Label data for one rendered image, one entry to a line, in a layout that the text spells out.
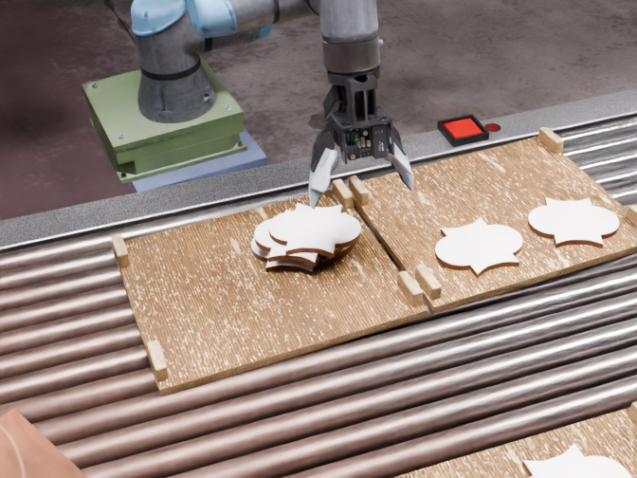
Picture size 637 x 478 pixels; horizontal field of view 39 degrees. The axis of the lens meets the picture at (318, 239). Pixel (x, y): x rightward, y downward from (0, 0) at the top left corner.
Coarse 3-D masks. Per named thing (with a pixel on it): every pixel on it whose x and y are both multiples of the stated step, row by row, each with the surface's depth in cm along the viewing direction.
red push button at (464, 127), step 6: (462, 120) 179; (468, 120) 179; (450, 126) 178; (456, 126) 177; (462, 126) 177; (468, 126) 177; (474, 126) 177; (450, 132) 176; (456, 132) 176; (462, 132) 176; (468, 132) 176; (474, 132) 176; (480, 132) 176
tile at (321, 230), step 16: (304, 208) 147; (320, 208) 147; (336, 208) 147; (272, 224) 144; (288, 224) 144; (304, 224) 144; (320, 224) 144; (336, 224) 144; (352, 224) 144; (288, 240) 141; (304, 240) 141; (320, 240) 141; (336, 240) 140; (352, 240) 141
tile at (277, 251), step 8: (264, 224) 146; (256, 232) 145; (264, 232) 144; (256, 240) 143; (264, 240) 143; (272, 240) 143; (264, 248) 142; (272, 248) 141; (280, 248) 141; (336, 248) 141; (272, 256) 140; (280, 256) 140; (288, 256) 140; (296, 256) 140; (304, 256) 139; (312, 256) 139; (320, 256) 141; (328, 256) 141; (312, 264) 139
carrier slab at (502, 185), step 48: (528, 144) 170; (384, 192) 160; (432, 192) 159; (480, 192) 159; (528, 192) 158; (576, 192) 158; (384, 240) 149; (432, 240) 149; (528, 240) 148; (624, 240) 147; (480, 288) 139
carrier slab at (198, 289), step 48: (144, 240) 151; (192, 240) 151; (240, 240) 150; (144, 288) 142; (192, 288) 141; (240, 288) 141; (288, 288) 140; (336, 288) 140; (384, 288) 140; (144, 336) 133; (192, 336) 133; (240, 336) 133; (288, 336) 132; (336, 336) 132; (192, 384) 127
